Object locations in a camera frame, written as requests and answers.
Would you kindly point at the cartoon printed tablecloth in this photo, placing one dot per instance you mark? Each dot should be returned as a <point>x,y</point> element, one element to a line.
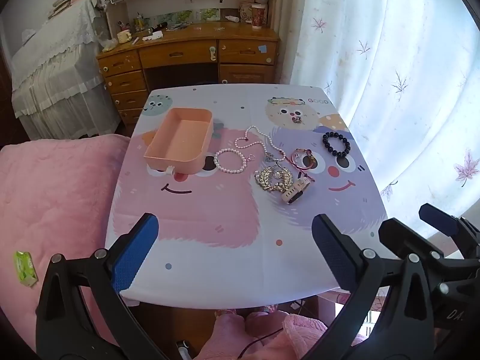
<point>232,232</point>

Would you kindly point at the red paper cup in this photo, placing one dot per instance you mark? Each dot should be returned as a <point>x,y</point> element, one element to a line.
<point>257,17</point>

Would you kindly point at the person's pink fuzzy legs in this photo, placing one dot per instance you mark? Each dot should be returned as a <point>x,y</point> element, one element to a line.
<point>262,337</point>

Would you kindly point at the pen holder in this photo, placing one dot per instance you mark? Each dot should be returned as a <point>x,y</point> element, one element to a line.
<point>138,24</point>

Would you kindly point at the stack of books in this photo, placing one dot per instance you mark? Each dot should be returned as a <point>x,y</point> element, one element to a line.
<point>71,2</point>

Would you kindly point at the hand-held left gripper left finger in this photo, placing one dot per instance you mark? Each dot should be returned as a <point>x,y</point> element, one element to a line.
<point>135,255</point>

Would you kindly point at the pink plastic box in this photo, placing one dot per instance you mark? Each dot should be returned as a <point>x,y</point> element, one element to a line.
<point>180,138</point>

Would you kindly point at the bed with white lace cover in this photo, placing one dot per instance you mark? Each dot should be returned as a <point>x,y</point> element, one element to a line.
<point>56,82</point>

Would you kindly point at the wooden desk with drawers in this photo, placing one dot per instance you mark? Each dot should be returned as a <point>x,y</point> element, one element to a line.
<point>176,54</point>

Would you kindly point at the cream mug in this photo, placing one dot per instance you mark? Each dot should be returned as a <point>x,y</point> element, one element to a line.
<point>123,36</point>

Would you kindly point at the pink fluffy blanket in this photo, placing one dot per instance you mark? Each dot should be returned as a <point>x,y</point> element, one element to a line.
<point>52,202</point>

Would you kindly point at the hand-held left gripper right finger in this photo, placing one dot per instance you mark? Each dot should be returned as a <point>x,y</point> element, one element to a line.
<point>332,251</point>

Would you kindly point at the patterned cream bag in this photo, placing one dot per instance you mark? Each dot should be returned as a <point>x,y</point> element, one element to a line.
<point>245,13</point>

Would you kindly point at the beige wrist watch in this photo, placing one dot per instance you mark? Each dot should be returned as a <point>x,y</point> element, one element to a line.
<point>294,193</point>

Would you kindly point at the white leaf print curtain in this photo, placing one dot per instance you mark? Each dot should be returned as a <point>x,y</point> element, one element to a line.
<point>393,63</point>

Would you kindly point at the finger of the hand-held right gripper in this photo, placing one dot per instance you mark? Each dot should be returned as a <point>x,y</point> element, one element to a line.
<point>437,219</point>
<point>405,236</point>

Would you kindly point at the small white bottle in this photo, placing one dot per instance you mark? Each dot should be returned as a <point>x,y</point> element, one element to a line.
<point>232,19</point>

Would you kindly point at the green packet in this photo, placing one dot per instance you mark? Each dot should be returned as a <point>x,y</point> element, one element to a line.
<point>25,270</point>

